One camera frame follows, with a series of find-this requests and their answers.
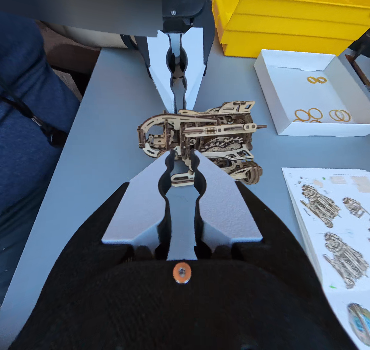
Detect dark brown object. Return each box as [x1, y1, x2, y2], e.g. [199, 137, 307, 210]
[344, 27, 370, 93]

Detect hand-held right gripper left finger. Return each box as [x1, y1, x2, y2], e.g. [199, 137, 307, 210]
[101, 149, 177, 261]

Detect black cord with metal clip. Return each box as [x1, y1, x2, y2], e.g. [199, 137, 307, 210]
[0, 92, 69, 148]

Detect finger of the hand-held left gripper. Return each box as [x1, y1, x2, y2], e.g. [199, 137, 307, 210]
[178, 27, 208, 112]
[146, 30, 177, 114]

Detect wooden mechanical model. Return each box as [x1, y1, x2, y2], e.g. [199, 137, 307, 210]
[137, 101, 268, 187]

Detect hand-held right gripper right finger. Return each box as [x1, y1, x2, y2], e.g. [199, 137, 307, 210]
[189, 149, 263, 261]

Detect illustrated instruction booklet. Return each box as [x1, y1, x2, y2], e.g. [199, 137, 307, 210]
[282, 167, 370, 350]

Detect person in blue clothing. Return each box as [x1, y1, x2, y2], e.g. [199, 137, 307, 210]
[0, 11, 81, 308]

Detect group of yellow rubber bands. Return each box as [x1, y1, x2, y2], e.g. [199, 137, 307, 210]
[293, 76, 352, 124]

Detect white cardboard box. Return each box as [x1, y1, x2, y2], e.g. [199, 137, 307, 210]
[254, 49, 370, 137]

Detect yellow plastic bin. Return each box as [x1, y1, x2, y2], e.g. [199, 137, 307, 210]
[210, 0, 370, 28]
[216, 8, 357, 59]
[212, 0, 370, 42]

